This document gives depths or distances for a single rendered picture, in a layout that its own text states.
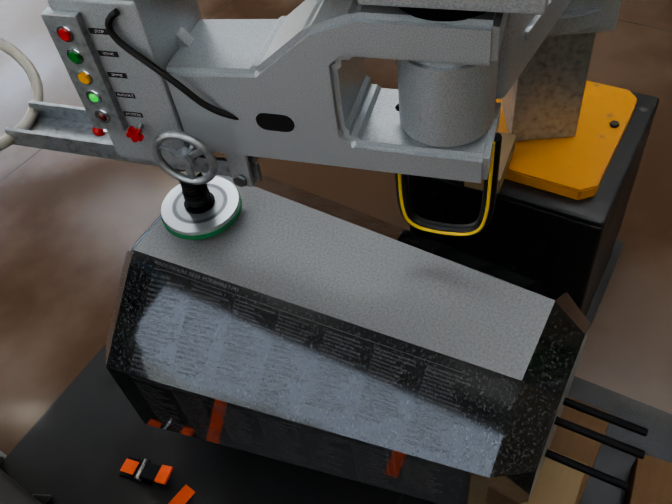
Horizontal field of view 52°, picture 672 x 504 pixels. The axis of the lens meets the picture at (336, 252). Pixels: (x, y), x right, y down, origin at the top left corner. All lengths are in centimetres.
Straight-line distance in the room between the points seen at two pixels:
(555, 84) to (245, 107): 95
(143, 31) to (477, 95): 64
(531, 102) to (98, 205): 210
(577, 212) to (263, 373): 96
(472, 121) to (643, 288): 162
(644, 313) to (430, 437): 135
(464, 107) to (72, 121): 108
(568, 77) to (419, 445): 106
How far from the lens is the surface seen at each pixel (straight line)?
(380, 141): 143
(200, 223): 186
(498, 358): 159
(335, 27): 127
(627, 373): 263
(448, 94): 131
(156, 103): 155
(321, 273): 174
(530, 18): 150
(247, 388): 180
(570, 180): 206
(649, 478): 233
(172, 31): 153
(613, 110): 232
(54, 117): 202
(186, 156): 153
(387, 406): 166
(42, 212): 352
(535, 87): 205
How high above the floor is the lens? 219
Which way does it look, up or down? 49 degrees down
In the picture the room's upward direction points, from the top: 9 degrees counter-clockwise
